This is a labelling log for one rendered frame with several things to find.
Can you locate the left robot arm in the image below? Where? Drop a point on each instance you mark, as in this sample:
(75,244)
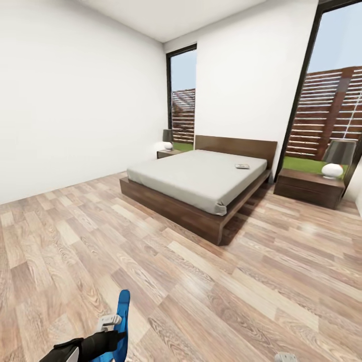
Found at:
(85,349)

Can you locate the bed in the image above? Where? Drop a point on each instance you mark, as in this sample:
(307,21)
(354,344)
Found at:
(202,189)

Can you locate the nightstand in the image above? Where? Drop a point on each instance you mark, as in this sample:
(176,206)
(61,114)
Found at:
(165,153)
(310,188)

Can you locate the fixed window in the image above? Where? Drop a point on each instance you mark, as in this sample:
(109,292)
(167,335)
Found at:
(328,101)
(181,68)

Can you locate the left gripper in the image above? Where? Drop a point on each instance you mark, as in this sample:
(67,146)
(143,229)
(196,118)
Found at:
(106,342)

